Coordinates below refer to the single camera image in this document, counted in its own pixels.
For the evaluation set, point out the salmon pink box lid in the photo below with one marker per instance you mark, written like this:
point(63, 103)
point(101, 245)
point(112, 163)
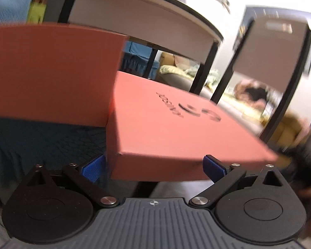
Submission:
point(157, 133)

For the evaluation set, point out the white table black edge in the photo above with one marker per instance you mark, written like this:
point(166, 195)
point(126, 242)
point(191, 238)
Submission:
point(163, 25)

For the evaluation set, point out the salmon pink box base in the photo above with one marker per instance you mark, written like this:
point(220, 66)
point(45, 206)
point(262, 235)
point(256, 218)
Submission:
point(58, 73)

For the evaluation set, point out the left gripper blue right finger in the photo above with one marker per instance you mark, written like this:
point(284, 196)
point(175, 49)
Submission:
point(225, 179)

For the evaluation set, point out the beige sofa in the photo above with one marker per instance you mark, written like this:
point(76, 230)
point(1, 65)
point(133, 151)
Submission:
point(179, 72)

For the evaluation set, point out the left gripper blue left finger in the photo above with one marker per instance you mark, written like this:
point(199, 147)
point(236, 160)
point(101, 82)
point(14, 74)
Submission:
point(83, 178)

